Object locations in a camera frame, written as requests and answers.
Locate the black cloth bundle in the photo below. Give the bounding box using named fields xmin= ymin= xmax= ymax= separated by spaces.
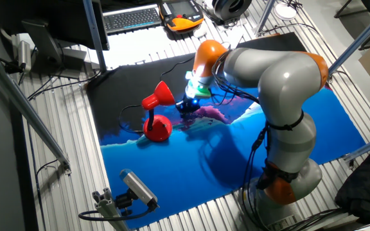
xmin=334 ymin=120 xmax=370 ymax=225

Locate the short aluminium profile mount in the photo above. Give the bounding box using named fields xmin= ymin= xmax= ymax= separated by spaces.
xmin=91 ymin=187 xmax=130 ymax=231

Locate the orange black teach pendant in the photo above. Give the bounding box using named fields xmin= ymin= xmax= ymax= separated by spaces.
xmin=158 ymin=0 xmax=205 ymax=33

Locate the black camera cable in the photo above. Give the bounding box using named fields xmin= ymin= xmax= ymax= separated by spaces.
xmin=78 ymin=204 xmax=154 ymax=222

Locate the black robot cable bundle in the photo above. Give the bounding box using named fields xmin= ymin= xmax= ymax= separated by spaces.
xmin=211 ymin=51 xmax=301 ymax=231

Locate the small white rounded object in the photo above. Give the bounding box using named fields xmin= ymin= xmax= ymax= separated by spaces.
xmin=193 ymin=27 xmax=209 ymax=39

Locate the long aluminium frame bar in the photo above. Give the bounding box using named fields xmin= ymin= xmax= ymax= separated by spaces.
xmin=0 ymin=44 xmax=72 ymax=176

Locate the black computer keyboard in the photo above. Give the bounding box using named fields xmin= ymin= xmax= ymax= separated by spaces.
xmin=103 ymin=4 xmax=163 ymax=35

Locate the thin black floor cable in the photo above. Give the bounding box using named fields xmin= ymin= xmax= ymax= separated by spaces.
xmin=26 ymin=123 xmax=59 ymax=231

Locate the red desk lamp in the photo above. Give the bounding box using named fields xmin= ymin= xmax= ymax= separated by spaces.
xmin=141 ymin=80 xmax=175 ymax=143

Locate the black monitor cable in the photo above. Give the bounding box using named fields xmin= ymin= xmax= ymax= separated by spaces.
xmin=27 ymin=69 xmax=103 ymax=101

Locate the black webcam cable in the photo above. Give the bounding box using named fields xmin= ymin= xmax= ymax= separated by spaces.
xmin=0 ymin=47 xmax=25 ymax=74

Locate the grey monitor stand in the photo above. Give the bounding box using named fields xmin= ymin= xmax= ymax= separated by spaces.
xmin=21 ymin=19 xmax=88 ymax=80

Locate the black computer monitor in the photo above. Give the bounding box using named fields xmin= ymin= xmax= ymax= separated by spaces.
xmin=0 ymin=0 xmax=110 ymax=51

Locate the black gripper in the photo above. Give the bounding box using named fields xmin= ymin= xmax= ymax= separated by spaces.
xmin=175 ymin=97 xmax=202 ymax=122

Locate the blue grey frame post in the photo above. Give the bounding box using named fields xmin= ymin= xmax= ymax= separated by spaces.
xmin=82 ymin=0 xmax=108 ymax=73

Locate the small silver webcam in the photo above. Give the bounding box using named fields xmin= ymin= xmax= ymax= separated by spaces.
xmin=17 ymin=40 xmax=33 ymax=73

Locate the silver camera with blue cap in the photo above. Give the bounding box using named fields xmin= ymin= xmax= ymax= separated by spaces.
xmin=119 ymin=169 xmax=159 ymax=210

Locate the blue landscape printed mat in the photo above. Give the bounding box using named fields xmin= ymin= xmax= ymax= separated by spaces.
xmin=86 ymin=31 xmax=367 ymax=229

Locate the blue grey frame bar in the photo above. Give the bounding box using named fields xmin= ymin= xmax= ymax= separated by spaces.
xmin=328 ymin=1 xmax=370 ymax=76
xmin=344 ymin=131 xmax=370 ymax=162

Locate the black lamp power cable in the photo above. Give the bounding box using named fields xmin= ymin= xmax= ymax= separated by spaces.
xmin=118 ymin=55 xmax=196 ymax=134

